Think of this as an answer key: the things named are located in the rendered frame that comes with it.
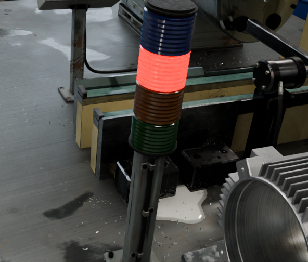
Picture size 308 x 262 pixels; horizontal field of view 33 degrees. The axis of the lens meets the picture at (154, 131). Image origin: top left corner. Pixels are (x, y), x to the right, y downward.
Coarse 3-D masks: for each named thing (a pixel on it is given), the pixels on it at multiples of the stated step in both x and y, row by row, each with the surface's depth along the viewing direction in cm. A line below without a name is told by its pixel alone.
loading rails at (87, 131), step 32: (96, 96) 100; (128, 96) 103; (192, 96) 110; (224, 96) 114; (96, 128) 93; (128, 128) 93; (192, 128) 100; (224, 128) 104; (288, 128) 113; (96, 160) 96
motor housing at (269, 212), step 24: (264, 168) 53; (288, 168) 52; (240, 192) 60; (264, 192) 62; (288, 192) 50; (240, 216) 62; (264, 216) 63; (288, 216) 65; (240, 240) 62; (264, 240) 63; (288, 240) 65
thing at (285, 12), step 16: (192, 0) 135; (208, 0) 127; (224, 0) 123; (240, 0) 124; (256, 0) 126; (272, 0) 128; (288, 0) 131; (208, 16) 131; (224, 16) 125; (240, 16) 127; (256, 16) 129; (272, 16) 131; (288, 16) 134; (224, 32) 129; (240, 32) 130
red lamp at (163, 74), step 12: (144, 60) 59; (156, 60) 58; (168, 60) 58; (180, 60) 58; (144, 72) 60; (156, 72) 59; (168, 72) 59; (180, 72) 59; (144, 84) 60; (156, 84) 59; (168, 84) 59; (180, 84) 60
